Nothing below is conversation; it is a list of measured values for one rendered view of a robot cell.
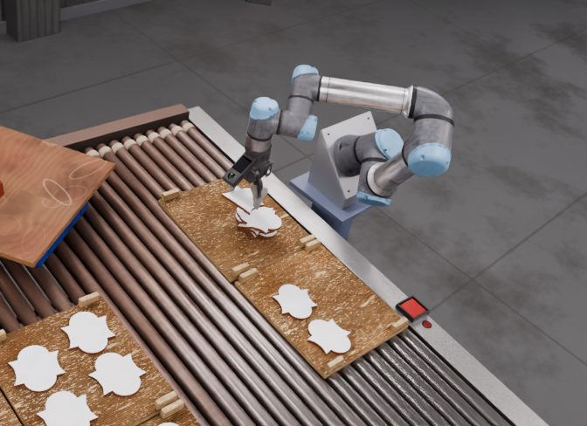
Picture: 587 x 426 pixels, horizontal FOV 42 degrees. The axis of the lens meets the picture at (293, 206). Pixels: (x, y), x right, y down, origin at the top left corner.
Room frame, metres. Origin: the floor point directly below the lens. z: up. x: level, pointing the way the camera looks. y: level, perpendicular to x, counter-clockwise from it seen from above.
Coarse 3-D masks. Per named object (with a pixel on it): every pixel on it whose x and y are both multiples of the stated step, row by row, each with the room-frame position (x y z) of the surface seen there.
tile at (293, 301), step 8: (280, 288) 1.63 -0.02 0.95; (288, 288) 1.64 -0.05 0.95; (296, 288) 1.64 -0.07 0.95; (280, 296) 1.60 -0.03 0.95; (288, 296) 1.60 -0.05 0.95; (296, 296) 1.61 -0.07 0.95; (304, 296) 1.62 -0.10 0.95; (280, 304) 1.56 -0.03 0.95; (288, 304) 1.57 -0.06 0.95; (296, 304) 1.58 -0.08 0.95; (304, 304) 1.59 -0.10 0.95; (312, 304) 1.60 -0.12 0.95; (288, 312) 1.54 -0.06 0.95; (296, 312) 1.55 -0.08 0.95; (304, 312) 1.56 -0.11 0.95
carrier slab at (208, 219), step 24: (192, 192) 1.98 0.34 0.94; (216, 192) 2.01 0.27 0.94; (192, 216) 1.86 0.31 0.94; (216, 216) 1.88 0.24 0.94; (288, 216) 1.97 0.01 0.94; (192, 240) 1.76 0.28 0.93; (216, 240) 1.78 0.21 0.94; (240, 240) 1.80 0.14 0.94; (264, 240) 1.83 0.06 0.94; (288, 240) 1.86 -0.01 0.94; (216, 264) 1.68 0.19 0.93; (240, 264) 1.70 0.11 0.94; (264, 264) 1.72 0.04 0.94
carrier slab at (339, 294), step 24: (288, 264) 1.75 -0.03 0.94; (312, 264) 1.78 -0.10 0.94; (336, 264) 1.80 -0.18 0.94; (240, 288) 1.60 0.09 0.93; (264, 288) 1.62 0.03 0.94; (312, 288) 1.67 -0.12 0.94; (336, 288) 1.70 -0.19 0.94; (360, 288) 1.72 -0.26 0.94; (264, 312) 1.53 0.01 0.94; (312, 312) 1.58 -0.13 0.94; (336, 312) 1.60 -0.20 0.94; (360, 312) 1.62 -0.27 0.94; (384, 312) 1.65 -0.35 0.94; (288, 336) 1.46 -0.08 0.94; (360, 336) 1.53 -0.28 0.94; (384, 336) 1.55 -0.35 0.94; (312, 360) 1.40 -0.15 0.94
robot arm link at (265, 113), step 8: (256, 104) 1.85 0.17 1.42; (264, 104) 1.85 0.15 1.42; (272, 104) 1.86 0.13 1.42; (256, 112) 1.83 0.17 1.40; (264, 112) 1.83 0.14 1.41; (272, 112) 1.84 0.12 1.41; (256, 120) 1.83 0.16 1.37; (264, 120) 1.83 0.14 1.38; (272, 120) 1.84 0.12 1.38; (248, 128) 1.85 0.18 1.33; (256, 128) 1.83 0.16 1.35; (264, 128) 1.83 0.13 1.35; (272, 128) 1.83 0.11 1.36; (256, 136) 1.83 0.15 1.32; (264, 136) 1.83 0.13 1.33
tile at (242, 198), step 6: (234, 192) 1.87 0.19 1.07; (240, 192) 1.88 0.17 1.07; (246, 192) 1.88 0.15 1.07; (228, 198) 1.83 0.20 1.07; (234, 198) 1.84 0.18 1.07; (240, 198) 1.85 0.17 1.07; (246, 198) 1.85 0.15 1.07; (234, 204) 1.82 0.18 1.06; (240, 204) 1.81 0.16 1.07; (246, 204) 1.82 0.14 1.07; (252, 204) 1.83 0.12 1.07; (246, 210) 1.80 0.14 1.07
